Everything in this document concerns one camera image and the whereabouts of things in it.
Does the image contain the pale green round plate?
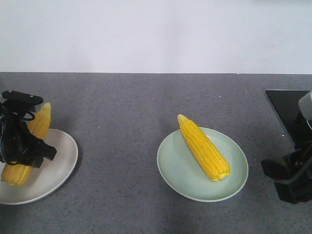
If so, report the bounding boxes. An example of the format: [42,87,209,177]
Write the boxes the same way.
[157,127,249,202]

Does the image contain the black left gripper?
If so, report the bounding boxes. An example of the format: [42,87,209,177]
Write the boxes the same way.
[0,105,57,168]

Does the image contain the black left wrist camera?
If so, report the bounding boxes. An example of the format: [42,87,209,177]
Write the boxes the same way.
[1,90,43,105]

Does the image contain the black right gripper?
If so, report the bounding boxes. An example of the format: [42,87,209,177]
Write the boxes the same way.
[261,141,312,204]

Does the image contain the white round plate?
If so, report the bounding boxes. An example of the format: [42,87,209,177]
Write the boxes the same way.
[0,129,78,205]

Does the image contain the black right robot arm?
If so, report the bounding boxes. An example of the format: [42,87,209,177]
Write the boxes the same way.
[261,90,312,204]

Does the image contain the black induction cooktop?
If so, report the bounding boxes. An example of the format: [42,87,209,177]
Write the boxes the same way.
[265,89,312,149]

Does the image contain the yellow corn cob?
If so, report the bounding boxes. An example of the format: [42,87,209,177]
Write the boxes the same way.
[177,114,231,182]
[0,102,57,186]

